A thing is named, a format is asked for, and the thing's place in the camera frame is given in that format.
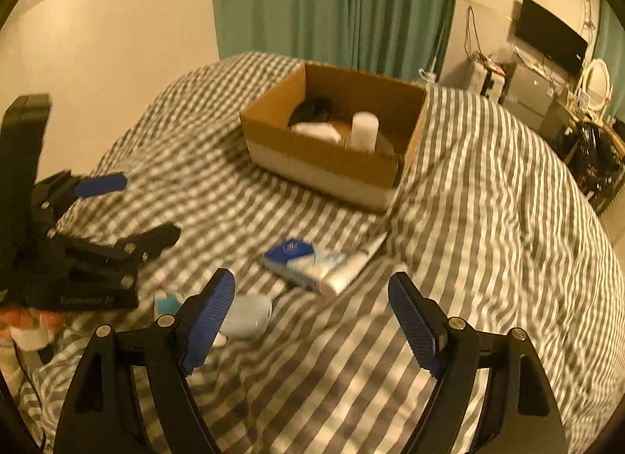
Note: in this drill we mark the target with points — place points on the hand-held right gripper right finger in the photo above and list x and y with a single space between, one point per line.
415 332

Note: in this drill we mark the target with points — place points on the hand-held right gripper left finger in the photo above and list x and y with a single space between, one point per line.
207 324

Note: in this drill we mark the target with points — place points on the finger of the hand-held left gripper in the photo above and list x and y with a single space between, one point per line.
146 241
100 185

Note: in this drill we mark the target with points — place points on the brown cardboard box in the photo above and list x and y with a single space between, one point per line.
317 159

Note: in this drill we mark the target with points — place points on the person's left hand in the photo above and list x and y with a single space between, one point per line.
22 320

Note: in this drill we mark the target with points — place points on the white plastic case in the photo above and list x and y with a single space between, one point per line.
249 316

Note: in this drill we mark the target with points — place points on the small teal white item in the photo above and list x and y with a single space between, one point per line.
166 303

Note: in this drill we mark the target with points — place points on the white tube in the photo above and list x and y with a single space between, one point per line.
344 276

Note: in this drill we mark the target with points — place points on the blue white tissue packet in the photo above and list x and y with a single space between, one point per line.
293 259

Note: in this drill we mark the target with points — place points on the grey white striped blanket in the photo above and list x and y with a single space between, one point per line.
488 249

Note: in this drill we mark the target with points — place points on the white flat packet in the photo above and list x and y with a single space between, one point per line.
317 131

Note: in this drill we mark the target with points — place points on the white cylindrical bottle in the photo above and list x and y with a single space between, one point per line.
364 131

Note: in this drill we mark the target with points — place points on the black object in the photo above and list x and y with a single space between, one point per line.
312 110

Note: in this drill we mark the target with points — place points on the black bags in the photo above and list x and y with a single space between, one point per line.
593 156

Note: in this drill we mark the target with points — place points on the white appliance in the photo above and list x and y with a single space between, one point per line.
481 76

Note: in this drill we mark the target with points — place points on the grey cabinet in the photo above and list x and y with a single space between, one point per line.
530 93

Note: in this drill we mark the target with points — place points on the green curtain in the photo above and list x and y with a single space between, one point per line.
332 5
613 54

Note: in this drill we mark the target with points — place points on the white round mirror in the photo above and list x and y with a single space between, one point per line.
596 83

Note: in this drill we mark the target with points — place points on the black wall television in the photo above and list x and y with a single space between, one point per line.
551 37

